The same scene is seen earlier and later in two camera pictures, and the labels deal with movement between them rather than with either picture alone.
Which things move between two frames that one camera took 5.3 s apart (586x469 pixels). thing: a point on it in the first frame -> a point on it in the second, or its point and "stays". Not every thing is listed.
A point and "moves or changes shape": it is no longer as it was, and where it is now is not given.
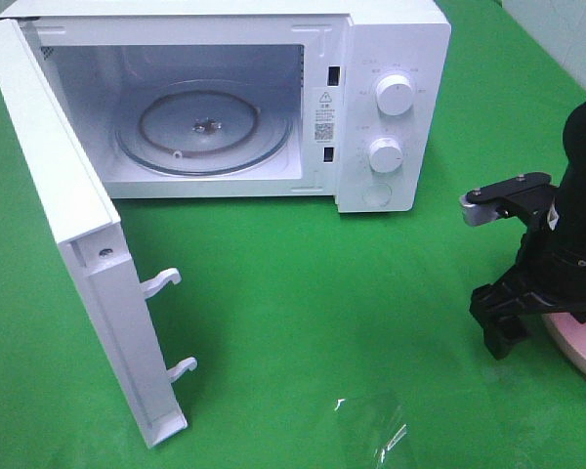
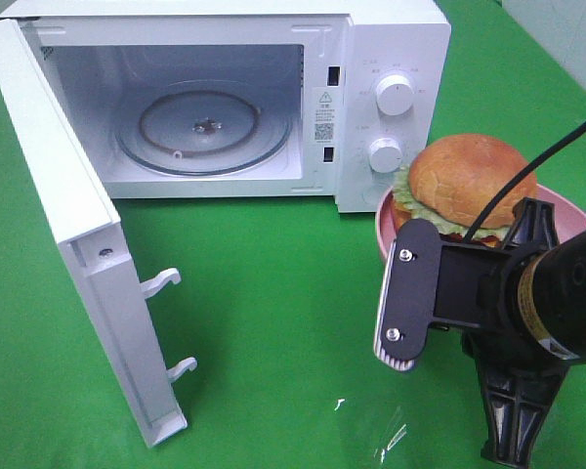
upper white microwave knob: [394, 95] stays
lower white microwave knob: [386, 154] stays
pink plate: [582, 343] moves or changes shape
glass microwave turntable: [203, 129] stays
